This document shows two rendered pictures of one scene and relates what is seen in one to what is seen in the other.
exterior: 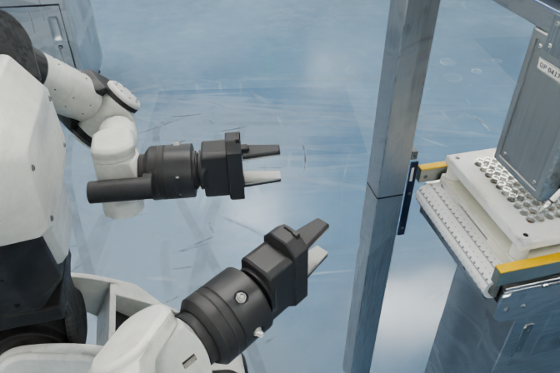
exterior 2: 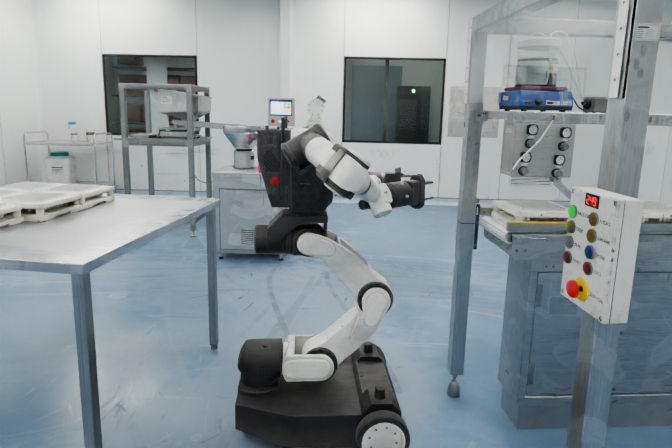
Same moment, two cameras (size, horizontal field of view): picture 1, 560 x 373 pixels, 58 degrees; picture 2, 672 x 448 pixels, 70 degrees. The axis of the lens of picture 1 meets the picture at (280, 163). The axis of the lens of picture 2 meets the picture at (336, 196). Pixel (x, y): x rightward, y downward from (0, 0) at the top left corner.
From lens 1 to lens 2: 1.29 m
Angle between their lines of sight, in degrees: 28
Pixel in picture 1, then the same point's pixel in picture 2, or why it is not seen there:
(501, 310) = (514, 250)
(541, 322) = (547, 285)
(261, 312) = (408, 189)
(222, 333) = (396, 188)
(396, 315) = (487, 366)
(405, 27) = (468, 137)
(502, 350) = (528, 299)
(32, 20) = (264, 198)
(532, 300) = (529, 248)
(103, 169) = not seen: hidden behind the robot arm
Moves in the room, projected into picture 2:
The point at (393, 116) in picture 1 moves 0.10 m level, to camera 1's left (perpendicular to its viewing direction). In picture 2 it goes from (466, 178) to (441, 177)
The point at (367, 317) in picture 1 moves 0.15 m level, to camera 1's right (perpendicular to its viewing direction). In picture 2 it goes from (460, 311) to (495, 314)
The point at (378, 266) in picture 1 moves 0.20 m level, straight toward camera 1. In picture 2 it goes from (464, 270) to (454, 285)
